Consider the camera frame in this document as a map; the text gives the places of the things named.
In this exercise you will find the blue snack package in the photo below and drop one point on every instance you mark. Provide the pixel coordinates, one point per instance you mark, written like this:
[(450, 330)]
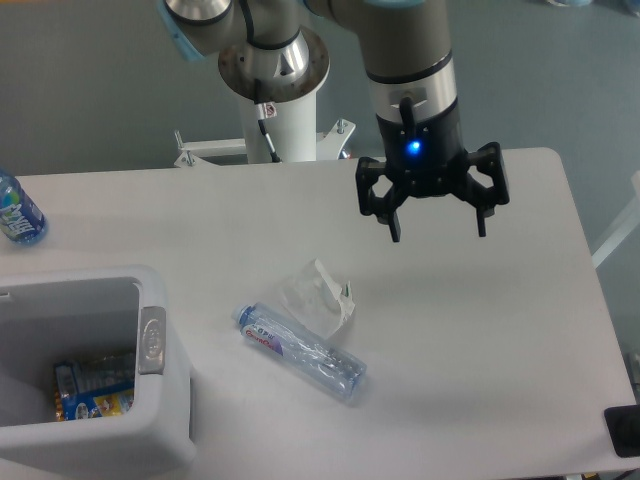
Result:
[(97, 388)]

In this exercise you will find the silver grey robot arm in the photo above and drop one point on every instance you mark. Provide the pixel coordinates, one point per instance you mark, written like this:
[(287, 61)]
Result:
[(405, 45)]

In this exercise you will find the blue labelled drink bottle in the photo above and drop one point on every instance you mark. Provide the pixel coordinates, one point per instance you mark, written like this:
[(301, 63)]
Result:
[(22, 222)]

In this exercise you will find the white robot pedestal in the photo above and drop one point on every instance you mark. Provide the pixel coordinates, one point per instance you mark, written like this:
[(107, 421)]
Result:
[(276, 93)]

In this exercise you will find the white trash can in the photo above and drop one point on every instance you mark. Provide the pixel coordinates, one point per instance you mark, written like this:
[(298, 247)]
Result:
[(57, 316)]

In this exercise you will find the black device at edge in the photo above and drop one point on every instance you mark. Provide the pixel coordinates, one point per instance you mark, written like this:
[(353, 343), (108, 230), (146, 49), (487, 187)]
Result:
[(623, 426)]

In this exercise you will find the clear plastic bottle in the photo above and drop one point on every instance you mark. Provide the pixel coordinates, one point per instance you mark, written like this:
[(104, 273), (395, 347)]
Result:
[(335, 370)]

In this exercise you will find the white table leg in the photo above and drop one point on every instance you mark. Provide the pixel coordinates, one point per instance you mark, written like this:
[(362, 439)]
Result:
[(619, 228)]

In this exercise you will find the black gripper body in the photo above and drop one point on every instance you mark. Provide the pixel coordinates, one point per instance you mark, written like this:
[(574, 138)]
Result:
[(425, 158)]

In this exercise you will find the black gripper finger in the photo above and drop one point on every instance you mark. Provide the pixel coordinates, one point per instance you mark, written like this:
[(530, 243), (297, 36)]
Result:
[(486, 182), (384, 208)]

